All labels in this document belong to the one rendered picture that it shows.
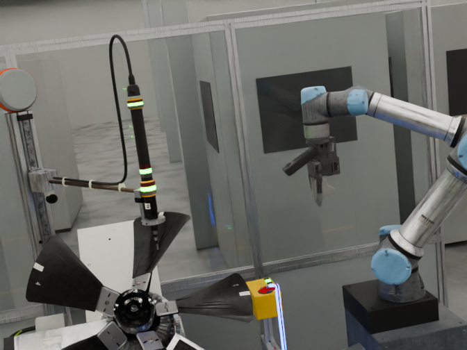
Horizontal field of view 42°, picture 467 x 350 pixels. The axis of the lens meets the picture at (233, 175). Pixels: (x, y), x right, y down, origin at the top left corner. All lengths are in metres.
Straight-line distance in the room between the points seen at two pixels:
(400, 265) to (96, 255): 1.04
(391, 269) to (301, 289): 0.95
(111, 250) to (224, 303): 0.54
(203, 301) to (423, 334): 0.68
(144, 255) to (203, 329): 0.83
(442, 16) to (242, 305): 3.97
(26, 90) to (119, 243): 0.66
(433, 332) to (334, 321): 0.91
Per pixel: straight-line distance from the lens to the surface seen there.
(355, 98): 1.79
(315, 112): 1.82
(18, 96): 2.34
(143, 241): 2.01
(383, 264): 1.86
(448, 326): 2.06
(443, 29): 5.44
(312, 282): 2.76
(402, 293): 2.03
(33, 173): 2.29
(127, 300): 1.85
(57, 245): 1.95
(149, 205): 1.78
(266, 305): 2.19
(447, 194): 1.80
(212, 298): 1.89
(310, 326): 2.83
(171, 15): 6.04
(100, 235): 2.24
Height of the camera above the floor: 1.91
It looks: 11 degrees down
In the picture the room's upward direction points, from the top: 7 degrees counter-clockwise
